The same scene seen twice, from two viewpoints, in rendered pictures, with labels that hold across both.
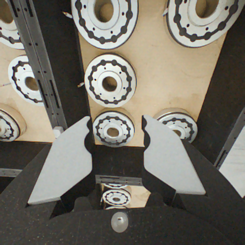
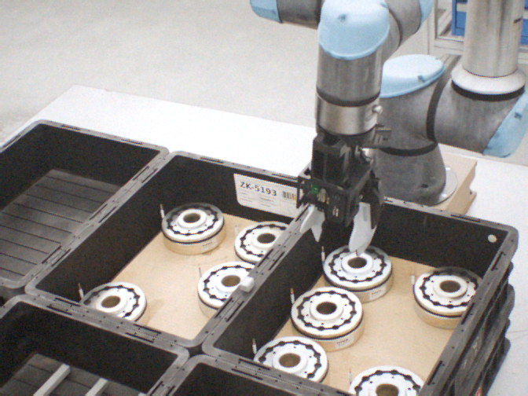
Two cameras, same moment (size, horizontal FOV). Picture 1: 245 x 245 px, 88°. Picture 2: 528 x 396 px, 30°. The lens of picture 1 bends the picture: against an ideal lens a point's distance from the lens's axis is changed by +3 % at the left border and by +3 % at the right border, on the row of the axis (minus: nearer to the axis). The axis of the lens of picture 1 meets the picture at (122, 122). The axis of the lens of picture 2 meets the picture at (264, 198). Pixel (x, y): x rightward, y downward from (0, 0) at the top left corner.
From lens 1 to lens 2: 129 cm
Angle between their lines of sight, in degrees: 80
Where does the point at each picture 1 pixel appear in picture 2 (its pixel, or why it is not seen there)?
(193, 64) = (441, 344)
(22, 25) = (295, 224)
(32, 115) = (166, 327)
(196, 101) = not seen: hidden behind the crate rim
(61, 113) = (266, 274)
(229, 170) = not seen: outside the picture
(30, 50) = (287, 234)
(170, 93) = (402, 364)
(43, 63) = (289, 243)
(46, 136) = not seen: hidden behind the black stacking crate
